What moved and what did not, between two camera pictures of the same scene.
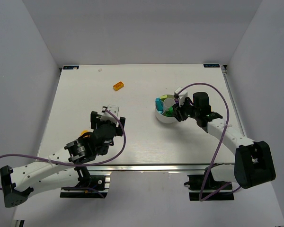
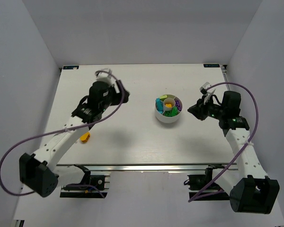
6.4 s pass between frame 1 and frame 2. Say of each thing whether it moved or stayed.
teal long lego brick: stayed
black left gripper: moved
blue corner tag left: stayed
